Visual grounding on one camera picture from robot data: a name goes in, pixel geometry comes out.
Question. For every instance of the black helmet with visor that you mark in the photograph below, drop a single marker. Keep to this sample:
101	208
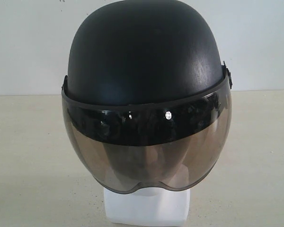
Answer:
146	101

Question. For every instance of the white mannequin head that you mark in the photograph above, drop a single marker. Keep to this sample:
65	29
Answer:
146	208

